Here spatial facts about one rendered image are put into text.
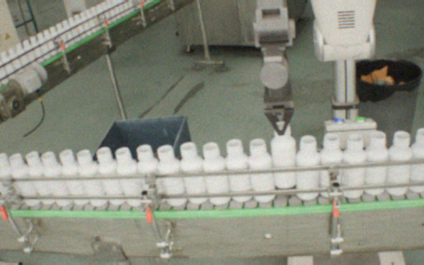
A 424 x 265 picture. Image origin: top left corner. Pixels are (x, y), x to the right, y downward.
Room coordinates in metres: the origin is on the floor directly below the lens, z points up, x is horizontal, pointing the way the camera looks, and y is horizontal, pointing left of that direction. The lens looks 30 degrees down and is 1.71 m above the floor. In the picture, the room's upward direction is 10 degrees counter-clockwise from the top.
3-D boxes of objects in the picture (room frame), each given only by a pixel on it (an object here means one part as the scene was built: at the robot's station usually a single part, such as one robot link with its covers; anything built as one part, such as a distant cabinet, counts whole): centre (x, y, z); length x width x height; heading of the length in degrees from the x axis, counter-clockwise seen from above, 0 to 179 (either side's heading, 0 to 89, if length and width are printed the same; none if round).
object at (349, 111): (1.42, -0.56, 0.74); 0.11 x 0.11 x 0.40; 77
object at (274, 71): (0.83, -0.17, 1.40); 0.12 x 0.09 x 0.12; 166
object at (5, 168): (1.04, 0.62, 1.08); 0.06 x 0.06 x 0.17
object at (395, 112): (2.24, -1.16, 0.32); 0.45 x 0.45 x 0.64
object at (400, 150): (0.78, -0.45, 1.08); 0.06 x 0.06 x 0.17
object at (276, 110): (0.85, -0.17, 1.23); 0.07 x 0.07 x 0.09; 77
